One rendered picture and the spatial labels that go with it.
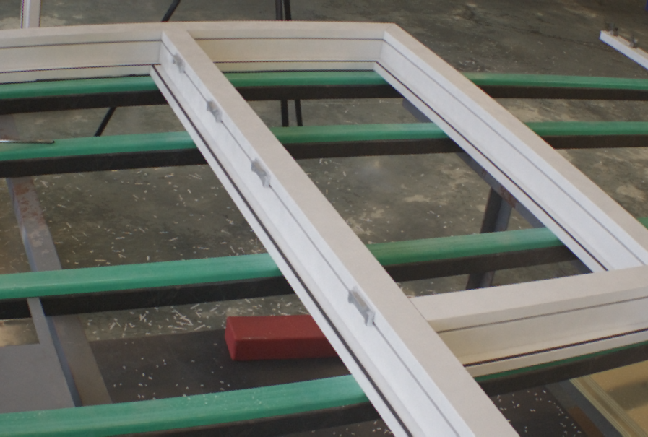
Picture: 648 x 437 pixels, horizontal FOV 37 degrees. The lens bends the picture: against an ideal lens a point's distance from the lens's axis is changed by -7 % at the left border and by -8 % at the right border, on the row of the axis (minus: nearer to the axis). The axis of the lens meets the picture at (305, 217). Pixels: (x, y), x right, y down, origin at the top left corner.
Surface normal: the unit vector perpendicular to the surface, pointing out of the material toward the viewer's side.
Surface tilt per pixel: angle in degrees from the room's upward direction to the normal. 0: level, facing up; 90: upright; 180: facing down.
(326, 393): 0
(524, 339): 90
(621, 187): 0
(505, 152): 90
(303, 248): 90
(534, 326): 90
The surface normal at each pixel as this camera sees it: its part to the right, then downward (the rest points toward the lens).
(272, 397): 0.15, -0.87
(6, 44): 0.38, 0.49
